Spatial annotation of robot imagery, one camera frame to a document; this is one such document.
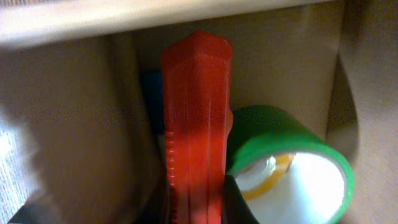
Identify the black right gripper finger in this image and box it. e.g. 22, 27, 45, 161
223, 175, 259, 224

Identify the brown cardboard box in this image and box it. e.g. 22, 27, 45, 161
1, 0, 397, 223

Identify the red utility knife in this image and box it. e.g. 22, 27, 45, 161
161, 31, 233, 223

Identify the green tape roll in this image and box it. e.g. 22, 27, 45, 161
226, 105, 354, 223

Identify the blue white marker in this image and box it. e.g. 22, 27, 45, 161
139, 70, 165, 151

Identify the yellow tape roll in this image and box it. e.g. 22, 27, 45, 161
235, 153, 295, 200

